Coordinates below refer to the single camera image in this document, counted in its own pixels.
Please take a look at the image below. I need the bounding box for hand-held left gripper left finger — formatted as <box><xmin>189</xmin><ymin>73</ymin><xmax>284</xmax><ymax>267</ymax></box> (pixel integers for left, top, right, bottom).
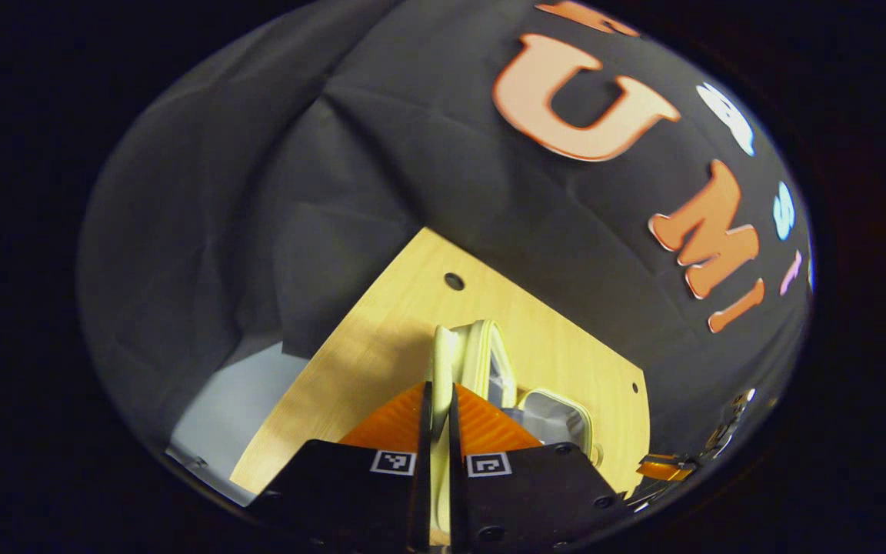
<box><xmin>249</xmin><ymin>380</ymin><xmax>434</xmax><ymax>552</ymax></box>

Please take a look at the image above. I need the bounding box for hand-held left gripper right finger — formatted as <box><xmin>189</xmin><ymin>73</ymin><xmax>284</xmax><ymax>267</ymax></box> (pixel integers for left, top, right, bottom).
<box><xmin>448</xmin><ymin>382</ymin><xmax>625</xmax><ymax>552</ymax></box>

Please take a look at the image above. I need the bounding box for pale yellow suitcase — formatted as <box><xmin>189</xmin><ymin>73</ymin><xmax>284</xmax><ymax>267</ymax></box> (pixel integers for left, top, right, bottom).
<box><xmin>428</xmin><ymin>319</ymin><xmax>604</xmax><ymax>549</ymax></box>

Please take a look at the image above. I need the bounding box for black backdrop cloth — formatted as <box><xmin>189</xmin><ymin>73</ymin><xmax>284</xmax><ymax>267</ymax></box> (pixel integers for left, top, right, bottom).
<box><xmin>78</xmin><ymin>0</ymin><xmax>813</xmax><ymax>493</ymax></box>

